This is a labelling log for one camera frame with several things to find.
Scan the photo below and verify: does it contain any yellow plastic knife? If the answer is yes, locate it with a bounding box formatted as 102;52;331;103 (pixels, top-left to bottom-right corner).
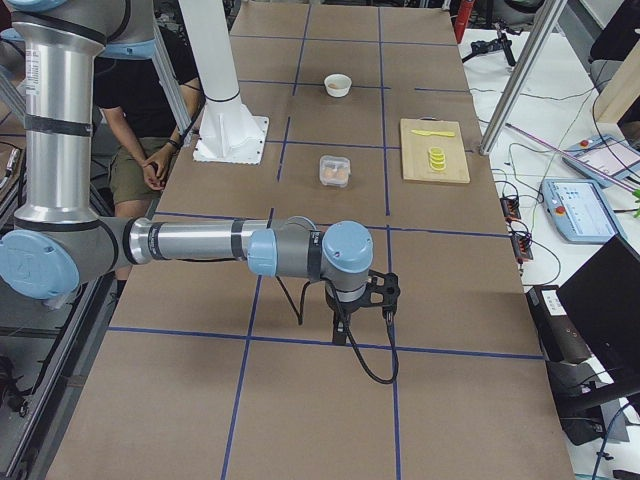
410;129;456;138

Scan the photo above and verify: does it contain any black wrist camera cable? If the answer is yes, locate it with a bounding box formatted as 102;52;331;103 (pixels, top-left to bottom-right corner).
344;309;400;385

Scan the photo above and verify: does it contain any orange electronics board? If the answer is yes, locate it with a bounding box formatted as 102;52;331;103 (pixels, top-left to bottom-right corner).
510;232;533;264
500;197;521;221

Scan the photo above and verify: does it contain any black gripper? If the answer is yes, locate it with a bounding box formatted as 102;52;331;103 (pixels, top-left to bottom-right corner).
325;282;373;345

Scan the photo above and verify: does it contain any yellow lemon slice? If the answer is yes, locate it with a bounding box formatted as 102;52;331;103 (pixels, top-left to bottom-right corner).
428;147;447;172

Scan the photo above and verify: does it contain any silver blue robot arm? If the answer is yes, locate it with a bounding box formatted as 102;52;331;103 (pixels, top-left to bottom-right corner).
1;1;382;340

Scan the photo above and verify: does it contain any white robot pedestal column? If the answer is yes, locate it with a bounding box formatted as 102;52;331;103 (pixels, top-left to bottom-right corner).
179;0;269;165

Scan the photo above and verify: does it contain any near blue teach pendant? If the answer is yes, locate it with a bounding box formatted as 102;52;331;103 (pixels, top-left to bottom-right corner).
541;178;626;244

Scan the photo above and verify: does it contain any black camera tripod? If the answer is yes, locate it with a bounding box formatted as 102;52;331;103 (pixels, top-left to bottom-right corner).
462;22;523;67

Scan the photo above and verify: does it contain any black monitor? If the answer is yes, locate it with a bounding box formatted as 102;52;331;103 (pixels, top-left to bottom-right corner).
526;234;639;445

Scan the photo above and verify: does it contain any white round bowl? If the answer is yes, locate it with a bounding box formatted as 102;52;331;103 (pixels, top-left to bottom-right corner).
324;73;352;98

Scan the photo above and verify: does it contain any blue teach pendant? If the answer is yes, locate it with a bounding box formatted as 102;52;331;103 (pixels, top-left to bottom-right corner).
541;178;626;244
565;134;639;188

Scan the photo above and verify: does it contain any far blue teach pendant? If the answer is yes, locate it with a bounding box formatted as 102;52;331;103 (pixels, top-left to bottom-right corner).
565;134;639;188

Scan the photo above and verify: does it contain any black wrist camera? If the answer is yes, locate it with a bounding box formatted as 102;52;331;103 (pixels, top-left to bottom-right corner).
368;270;401;315

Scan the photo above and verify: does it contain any aluminium frame post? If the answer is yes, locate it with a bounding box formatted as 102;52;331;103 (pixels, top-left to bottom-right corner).
479;0;567;156

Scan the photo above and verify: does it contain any red cylinder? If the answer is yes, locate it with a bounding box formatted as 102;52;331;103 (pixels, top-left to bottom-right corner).
453;0;475;44

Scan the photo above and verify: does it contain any clear plastic egg box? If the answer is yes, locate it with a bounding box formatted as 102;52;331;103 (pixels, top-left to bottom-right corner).
319;155;351;188

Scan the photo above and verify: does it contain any seated person in black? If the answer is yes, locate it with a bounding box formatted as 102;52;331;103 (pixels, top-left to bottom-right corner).
93;57;181;216

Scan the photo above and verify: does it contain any wooden cutting board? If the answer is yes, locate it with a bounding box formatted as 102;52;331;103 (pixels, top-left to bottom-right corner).
400;119;470;184

